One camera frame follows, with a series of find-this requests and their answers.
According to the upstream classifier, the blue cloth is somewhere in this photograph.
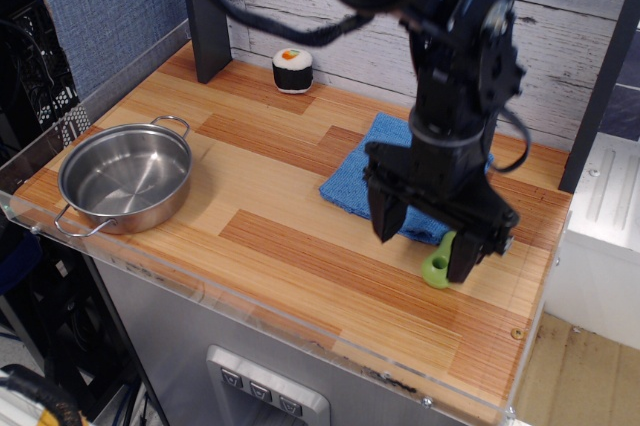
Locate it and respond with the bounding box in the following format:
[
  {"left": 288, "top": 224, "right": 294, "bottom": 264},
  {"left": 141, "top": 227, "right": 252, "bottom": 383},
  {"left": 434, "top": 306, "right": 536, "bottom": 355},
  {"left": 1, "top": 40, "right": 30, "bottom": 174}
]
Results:
[{"left": 318, "top": 112, "right": 496, "bottom": 246}]

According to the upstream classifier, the yellow black object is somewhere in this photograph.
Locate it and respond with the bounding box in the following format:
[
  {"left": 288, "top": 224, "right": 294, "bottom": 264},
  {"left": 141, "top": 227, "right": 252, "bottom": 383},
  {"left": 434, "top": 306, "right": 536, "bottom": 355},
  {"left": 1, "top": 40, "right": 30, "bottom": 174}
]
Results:
[{"left": 36, "top": 404, "right": 89, "bottom": 426}]

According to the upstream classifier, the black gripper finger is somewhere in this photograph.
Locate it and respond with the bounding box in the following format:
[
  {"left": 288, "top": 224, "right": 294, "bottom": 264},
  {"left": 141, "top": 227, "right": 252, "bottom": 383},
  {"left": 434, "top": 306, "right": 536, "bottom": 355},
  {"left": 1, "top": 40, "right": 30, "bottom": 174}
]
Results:
[
  {"left": 447, "top": 231, "right": 484, "bottom": 283},
  {"left": 368, "top": 180, "right": 408, "bottom": 243}
]

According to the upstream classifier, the green handled grey spatula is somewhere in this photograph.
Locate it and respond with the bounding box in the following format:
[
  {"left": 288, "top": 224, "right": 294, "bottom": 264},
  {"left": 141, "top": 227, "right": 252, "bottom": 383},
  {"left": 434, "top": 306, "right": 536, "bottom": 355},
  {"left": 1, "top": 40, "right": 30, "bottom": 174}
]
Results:
[{"left": 421, "top": 231, "right": 456, "bottom": 289}]

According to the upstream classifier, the dark grey right post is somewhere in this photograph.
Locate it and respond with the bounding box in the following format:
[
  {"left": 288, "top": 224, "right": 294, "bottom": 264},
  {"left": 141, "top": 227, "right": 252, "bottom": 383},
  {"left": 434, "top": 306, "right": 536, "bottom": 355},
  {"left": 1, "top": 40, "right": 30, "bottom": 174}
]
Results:
[{"left": 558, "top": 0, "right": 639, "bottom": 194}]

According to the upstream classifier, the grey toy kitchen cabinet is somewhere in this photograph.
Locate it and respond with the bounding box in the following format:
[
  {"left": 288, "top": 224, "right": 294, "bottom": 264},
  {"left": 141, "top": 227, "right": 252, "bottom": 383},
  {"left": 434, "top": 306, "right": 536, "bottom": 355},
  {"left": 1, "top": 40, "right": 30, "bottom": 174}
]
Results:
[{"left": 92, "top": 260, "right": 481, "bottom": 426}]

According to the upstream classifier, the dark grey left post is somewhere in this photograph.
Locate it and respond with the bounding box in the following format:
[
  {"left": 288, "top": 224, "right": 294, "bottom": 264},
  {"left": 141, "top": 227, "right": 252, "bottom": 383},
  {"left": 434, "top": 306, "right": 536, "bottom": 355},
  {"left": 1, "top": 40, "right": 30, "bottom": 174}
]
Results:
[{"left": 186, "top": 0, "right": 232, "bottom": 84}]

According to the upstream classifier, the clear acrylic guard rail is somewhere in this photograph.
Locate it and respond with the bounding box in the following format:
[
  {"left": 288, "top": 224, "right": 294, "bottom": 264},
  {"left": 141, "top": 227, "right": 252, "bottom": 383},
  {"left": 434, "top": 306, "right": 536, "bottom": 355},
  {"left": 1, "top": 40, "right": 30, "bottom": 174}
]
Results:
[{"left": 1, "top": 45, "right": 570, "bottom": 425}]

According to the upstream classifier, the dark grey post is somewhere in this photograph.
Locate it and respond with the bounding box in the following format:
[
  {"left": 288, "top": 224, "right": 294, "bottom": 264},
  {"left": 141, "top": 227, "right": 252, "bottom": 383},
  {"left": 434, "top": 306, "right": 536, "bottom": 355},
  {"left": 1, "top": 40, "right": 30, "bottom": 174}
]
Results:
[
  {"left": 186, "top": 0, "right": 232, "bottom": 84},
  {"left": 558, "top": 0, "right": 639, "bottom": 194}
]

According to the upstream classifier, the silver button panel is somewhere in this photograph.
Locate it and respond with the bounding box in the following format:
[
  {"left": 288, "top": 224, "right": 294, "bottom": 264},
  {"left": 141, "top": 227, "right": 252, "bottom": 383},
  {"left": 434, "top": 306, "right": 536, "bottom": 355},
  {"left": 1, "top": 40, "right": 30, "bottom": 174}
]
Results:
[{"left": 206, "top": 345, "right": 331, "bottom": 425}]

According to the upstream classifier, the white appliance on right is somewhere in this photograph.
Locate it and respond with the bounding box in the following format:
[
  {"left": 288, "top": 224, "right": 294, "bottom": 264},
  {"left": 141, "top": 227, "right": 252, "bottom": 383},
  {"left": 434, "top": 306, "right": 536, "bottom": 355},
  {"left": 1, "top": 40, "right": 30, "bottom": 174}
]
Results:
[{"left": 544, "top": 133, "right": 639, "bottom": 349}]

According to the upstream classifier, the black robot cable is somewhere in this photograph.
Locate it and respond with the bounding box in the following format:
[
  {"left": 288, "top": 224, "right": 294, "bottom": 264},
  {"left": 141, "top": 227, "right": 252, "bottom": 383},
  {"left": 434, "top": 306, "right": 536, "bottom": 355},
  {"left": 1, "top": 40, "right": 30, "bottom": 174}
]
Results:
[{"left": 169, "top": 0, "right": 532, "bottom": 173}]

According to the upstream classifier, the plush sushi roll toy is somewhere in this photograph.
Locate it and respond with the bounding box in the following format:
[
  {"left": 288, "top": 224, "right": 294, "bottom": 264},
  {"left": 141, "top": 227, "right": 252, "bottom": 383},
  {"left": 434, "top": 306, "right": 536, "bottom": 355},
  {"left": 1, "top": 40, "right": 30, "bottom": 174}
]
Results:
[{"left": 272, "top": 48, "right": 313, "bottom": 94}]

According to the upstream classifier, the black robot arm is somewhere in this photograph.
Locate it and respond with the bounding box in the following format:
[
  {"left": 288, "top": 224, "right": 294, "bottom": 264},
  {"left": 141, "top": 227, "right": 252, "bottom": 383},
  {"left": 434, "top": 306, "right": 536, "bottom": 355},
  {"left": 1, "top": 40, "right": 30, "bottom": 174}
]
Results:
[{"left": 340, "top": 0, "right": 524, "bottom": 283}]

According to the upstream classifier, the steel pot with handles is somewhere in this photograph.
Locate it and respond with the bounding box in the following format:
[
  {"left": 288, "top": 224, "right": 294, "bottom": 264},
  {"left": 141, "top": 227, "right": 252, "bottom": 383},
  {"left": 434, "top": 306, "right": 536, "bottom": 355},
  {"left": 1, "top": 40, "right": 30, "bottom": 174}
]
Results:
[{"left": 54, "top": 115, "right": 193, "bottom": 238}]

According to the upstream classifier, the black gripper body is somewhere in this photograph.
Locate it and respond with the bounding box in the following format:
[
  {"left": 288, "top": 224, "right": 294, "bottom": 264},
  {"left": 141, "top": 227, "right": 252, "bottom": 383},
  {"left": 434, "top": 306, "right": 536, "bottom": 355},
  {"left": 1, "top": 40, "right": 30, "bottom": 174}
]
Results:
[{"left": 364, "top": 111, "right": 519, "bottom": 256}]

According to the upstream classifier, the black crate with cables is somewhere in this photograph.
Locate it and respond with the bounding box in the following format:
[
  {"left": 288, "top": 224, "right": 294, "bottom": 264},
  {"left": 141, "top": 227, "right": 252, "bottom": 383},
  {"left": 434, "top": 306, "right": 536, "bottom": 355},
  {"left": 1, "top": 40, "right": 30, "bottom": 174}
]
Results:
[{"left": 1, "top": 0, "right": 79, "bottom": 163}]

